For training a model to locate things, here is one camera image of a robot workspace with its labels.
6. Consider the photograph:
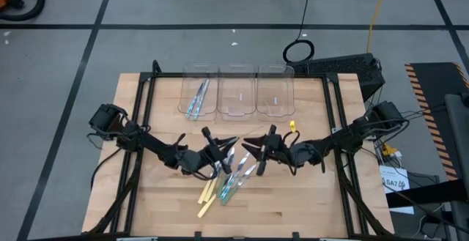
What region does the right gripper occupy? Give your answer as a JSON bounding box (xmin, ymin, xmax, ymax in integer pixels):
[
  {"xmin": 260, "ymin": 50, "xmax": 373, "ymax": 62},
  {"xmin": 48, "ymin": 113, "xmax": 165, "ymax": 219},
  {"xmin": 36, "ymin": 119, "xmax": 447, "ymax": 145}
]
[{"xmin": 240, "ymin": 125, "xmax": 294, "ymax": 177}]

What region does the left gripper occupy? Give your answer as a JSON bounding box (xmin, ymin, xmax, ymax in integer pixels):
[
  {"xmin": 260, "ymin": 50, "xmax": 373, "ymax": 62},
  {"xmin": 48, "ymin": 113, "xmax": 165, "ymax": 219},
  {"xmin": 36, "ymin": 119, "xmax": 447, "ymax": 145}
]
[{"xmin": 184, "ymin": 125, "xmax": 240, "ymax": 177}]

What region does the cream handled table knife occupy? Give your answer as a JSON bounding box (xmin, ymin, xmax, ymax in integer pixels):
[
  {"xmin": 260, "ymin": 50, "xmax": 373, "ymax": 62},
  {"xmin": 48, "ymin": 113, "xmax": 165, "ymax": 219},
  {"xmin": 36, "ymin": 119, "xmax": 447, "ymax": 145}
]
[
  {"xmin": 204, "ymin": 162, "xmax": 225, "ymax": 202},
  {"xmin": 196, "ymin": 174, "xmax": 232, "ymax": 219},
  {"xmin": 196, "ymin": 162, "xmax": 221, "ymax": 205}
]

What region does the clear plastic bin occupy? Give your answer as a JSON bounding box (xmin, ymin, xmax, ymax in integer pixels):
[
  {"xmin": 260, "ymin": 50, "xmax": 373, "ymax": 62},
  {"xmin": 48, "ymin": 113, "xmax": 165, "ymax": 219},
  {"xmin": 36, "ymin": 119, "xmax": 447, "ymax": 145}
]
[
  {"xmin": 177, "ymin": 63, "xmax": 220, "ymax": 122},
  {"xmin": 217, "ymin": 63, "xmax": 256, "ymax": 122},
  {"xmin": 255, "ymin": 64, "xmax": 296, "ymax": 122}
]

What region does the black computer case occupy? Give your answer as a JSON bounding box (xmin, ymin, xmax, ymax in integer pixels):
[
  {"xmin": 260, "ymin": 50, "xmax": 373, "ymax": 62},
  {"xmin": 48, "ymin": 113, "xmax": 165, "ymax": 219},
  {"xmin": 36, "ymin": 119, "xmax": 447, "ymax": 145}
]
[{"xmin": 292, "ymin": 53, "xmax": 386, "ymax": 103}]

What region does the white paper label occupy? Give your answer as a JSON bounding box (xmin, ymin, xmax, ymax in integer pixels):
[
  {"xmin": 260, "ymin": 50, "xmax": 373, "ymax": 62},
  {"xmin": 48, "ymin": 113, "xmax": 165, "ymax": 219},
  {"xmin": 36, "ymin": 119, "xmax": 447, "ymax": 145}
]
[{"xmin": 380, "ymin": 165, "xmax": 415, "ymax": 215}]

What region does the black metal beam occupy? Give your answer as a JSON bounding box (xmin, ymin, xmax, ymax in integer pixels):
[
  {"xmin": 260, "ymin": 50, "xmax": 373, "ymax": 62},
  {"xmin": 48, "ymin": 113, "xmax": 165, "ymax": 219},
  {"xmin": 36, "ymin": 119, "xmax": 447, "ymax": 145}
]
[{"xmin": 384, "ymin": 179, "xmax": 469, "ymax": 210}]

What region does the black hazard striped platform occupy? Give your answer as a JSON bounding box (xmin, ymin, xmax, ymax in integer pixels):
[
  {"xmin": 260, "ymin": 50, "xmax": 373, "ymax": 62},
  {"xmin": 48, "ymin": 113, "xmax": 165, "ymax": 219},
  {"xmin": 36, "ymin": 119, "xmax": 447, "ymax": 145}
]
[{"xmin": 405, "ymin": 62, "xmax": 469, "ymax": 182}]

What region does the black coiled floor cable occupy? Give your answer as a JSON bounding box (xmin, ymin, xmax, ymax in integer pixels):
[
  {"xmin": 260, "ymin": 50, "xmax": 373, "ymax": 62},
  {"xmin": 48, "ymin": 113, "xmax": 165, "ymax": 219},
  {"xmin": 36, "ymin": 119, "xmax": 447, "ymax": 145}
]
[{"xmin": 282, "ymin": 0, "xmax": 315, "ymax": 64}]

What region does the yellow cable plug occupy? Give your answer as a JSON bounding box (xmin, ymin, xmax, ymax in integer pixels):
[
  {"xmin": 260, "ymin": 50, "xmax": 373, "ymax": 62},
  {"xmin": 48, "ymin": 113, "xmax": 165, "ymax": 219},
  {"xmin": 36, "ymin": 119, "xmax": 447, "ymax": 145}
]
[{"xmin": 380, "ymin": 142, "xmax": 403, "ymax": 160}]

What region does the yellow floor cable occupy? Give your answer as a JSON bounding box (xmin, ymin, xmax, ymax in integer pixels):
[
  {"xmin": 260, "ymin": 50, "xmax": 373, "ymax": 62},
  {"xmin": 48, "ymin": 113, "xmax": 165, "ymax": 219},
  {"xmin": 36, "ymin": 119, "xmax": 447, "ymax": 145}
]
[{"xmin": 367, "ymin": 0, "xmax": 391, "ymax": 53}]

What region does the grey metal post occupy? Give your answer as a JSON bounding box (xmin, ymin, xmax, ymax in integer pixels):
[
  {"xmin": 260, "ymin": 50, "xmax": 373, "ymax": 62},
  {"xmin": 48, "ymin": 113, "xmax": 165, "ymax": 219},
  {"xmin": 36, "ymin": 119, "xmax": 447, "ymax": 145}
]
[{"xmin": 444, "ymin": 93, "xmax": 469, "ymax": 241}]

